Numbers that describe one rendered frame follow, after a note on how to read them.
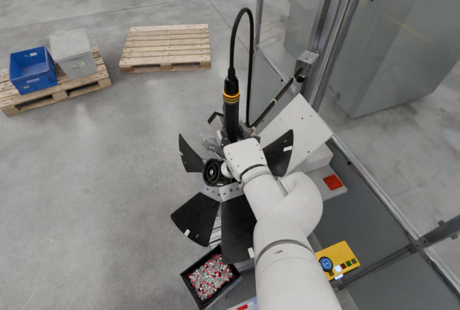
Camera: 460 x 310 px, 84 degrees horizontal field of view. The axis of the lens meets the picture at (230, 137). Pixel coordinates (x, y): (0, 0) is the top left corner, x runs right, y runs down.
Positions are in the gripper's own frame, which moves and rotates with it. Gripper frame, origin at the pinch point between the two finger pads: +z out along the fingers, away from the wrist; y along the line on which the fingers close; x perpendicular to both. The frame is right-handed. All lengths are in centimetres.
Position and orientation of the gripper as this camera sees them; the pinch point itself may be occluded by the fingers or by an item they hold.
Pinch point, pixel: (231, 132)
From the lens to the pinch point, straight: 75.8
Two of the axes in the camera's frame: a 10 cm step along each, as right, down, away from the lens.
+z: -3.6, -7.2, 5.9
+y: 9.3, -2.8, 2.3
